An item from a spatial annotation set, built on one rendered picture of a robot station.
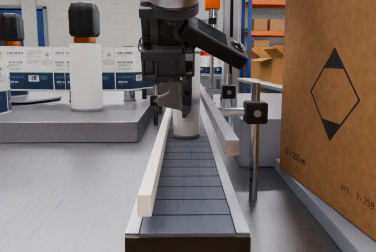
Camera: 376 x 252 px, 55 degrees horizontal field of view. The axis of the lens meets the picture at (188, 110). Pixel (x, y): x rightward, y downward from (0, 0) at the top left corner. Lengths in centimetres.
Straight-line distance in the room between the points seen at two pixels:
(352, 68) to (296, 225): 19
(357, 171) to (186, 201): 18
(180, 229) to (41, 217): 23
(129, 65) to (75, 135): 43
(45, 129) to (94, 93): 20
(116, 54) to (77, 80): 26
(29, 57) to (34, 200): 83
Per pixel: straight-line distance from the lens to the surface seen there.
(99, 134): 88
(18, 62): 136
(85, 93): 104
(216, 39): 55
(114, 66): 126
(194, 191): 42
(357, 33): 42
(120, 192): 56
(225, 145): 30
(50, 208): 53
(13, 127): 94
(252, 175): 52
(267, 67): 397
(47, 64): 131
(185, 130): 67
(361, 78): 41
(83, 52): 103
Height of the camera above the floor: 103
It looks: 8 degrees down
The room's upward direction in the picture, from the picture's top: straight up
